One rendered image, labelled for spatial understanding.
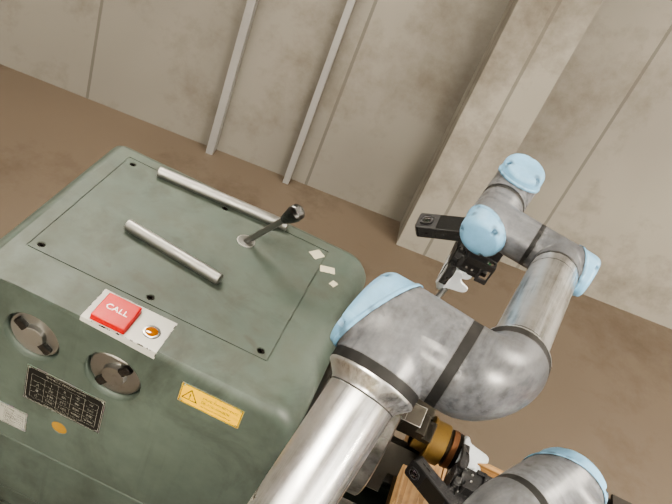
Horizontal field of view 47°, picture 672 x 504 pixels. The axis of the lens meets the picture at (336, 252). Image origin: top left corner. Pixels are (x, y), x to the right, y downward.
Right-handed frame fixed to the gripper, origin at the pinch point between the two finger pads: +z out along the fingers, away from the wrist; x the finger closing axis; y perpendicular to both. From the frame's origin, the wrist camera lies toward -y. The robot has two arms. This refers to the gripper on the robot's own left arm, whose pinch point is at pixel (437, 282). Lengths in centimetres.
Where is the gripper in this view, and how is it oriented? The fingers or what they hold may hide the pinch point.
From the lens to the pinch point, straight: 156.3
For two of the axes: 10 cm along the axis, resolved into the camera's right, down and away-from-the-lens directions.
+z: -2.7, 6.0, 7.5
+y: 9.0, 4.3, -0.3
